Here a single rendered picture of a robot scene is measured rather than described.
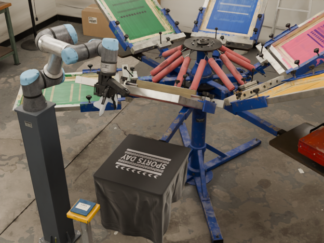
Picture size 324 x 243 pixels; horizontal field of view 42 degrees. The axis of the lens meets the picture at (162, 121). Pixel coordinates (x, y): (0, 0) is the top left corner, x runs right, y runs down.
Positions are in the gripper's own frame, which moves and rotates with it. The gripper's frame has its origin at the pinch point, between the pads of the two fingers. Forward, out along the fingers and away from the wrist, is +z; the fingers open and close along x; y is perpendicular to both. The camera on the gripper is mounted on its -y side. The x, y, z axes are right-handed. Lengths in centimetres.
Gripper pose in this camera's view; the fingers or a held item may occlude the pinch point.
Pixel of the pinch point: (109, 113)
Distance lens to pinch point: 204.8
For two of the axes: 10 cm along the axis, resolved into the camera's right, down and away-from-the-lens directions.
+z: -1.1, 9.5, 2.8
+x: -3.7, 2.2, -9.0
